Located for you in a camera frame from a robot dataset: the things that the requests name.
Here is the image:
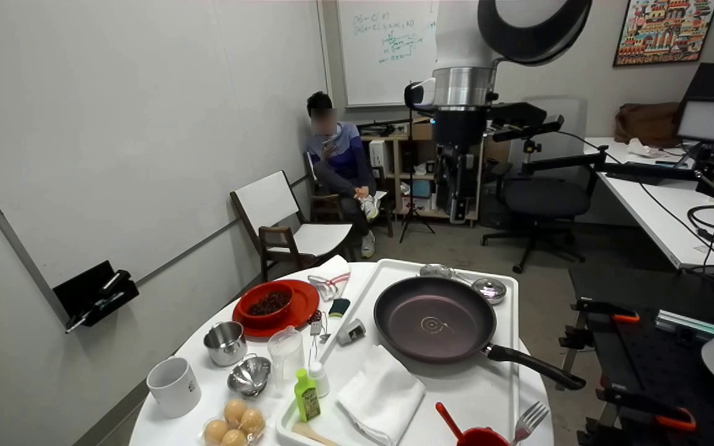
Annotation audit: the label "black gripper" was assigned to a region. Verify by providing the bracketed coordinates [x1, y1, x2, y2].
[434, 122, 488, 225]

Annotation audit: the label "white towel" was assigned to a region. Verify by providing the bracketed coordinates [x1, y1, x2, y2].
[335, 363, 429, 446]

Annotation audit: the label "black tripod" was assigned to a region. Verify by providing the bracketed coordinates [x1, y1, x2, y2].
[397, 80, 438, 246]

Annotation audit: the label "wooden storage shelf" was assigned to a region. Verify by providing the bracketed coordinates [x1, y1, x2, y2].
[360, 114, 512, 225]

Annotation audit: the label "black office chair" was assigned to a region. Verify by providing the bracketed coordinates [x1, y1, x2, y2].
[480, 95, 603, 275]

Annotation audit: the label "steel pot lid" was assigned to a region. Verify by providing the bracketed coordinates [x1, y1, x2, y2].
[468, 275, 511, 307]

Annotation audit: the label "seated person in blue sweater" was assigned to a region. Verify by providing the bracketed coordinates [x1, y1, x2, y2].
[303, 89, 391, 262]

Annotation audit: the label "white red striped cloth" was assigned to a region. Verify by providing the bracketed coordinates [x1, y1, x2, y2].
[305, 254, 355, 302]

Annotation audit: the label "small black grey gadget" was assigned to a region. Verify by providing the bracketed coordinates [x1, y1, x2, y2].
[335, 319, 366, 348]

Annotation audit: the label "white wooden folding chair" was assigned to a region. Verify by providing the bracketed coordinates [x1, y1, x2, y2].
[231, 168, 358, 282]

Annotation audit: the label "brown cardboard box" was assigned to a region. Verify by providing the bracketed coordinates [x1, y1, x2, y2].
[612, 100, 685, 150]

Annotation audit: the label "red bowl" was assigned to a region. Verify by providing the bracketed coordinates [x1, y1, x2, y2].
[232, 282, 297, 328]
[231, 279, 323, 343]

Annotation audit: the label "clear plastic syringe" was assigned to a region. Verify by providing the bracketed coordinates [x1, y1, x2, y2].
[308, 314, 333, 348]

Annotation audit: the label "black orange bar clamp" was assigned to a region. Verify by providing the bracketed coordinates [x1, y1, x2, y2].
[596, 381, 700, 436]
[572, 296, 644, 331]

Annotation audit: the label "white desk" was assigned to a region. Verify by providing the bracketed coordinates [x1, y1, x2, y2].
[586, 134, 714, 275]

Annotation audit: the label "dark brown beans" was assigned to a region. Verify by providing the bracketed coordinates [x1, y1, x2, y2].
[247, 292, 293, 317]

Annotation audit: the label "silver fork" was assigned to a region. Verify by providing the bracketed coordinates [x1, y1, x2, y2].
[511, 400, 551, 446]

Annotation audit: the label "clear plastic cup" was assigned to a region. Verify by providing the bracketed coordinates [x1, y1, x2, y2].
[265, 328, 305, 381]

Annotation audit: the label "red measuring cup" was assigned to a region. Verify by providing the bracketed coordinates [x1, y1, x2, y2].
[434, 400, 512, 446]

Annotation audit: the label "black perforated mounting table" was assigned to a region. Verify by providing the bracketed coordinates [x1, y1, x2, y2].
[565, 262, 714, 446]

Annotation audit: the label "white teal flat tool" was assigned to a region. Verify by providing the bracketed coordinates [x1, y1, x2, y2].
[654, 307, 714, 340]

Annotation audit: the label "green squeeze bottle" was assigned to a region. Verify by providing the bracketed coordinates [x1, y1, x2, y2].
[293, 369, 325, 426]

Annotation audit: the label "shallow steel bowl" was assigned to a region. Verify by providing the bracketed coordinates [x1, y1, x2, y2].
[226, 355, 274, 400]

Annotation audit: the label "tall steel cup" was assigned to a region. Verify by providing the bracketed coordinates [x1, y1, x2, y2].
[200, 319, 247, 369]

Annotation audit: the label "wooden utensil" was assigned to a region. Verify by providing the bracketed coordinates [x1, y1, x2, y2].
[291, 421, 336, 446]

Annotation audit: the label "white mug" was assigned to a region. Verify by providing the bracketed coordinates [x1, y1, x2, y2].
[143, 355, 203, 419]

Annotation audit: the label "black marker tray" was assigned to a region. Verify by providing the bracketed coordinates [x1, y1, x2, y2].
[49, 257, 142, 337]

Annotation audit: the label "dark frying pan black handle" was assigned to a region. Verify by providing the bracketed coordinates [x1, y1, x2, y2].
[371, 272, 587, 391]

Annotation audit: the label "wall whiteboard with writing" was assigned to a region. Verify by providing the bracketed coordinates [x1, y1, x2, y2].
[335, 0, 442, 109]

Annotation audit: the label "colourful wall poster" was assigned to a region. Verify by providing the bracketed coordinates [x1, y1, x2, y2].
[612, 0, 714, 69]

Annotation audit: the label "large blank wall whiteboard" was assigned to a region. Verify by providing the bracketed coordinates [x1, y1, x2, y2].
[0, 0, 328, 331]

